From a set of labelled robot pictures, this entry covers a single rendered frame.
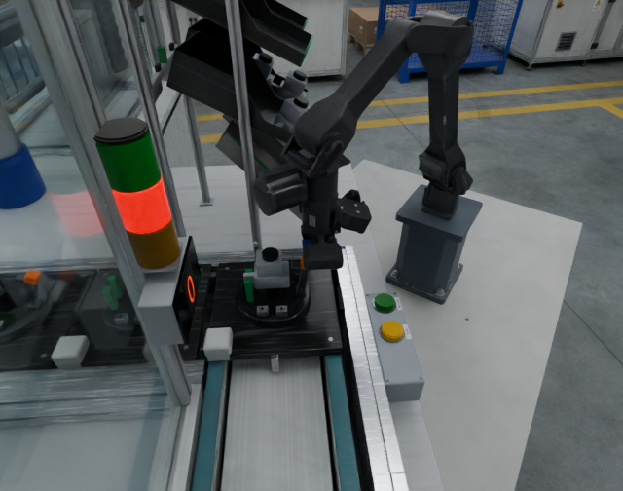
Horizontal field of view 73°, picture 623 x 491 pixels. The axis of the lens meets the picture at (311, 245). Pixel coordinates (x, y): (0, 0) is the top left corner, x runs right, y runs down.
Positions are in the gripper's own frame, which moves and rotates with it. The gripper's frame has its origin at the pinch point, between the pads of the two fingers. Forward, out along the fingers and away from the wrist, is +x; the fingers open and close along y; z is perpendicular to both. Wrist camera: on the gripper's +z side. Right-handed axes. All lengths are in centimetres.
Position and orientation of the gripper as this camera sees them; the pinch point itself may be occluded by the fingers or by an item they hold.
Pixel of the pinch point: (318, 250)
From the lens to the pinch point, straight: 75.4
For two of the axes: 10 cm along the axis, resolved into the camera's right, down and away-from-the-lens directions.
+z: 10.0, -0.4, 0.5
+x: 0.0, 7.7, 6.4
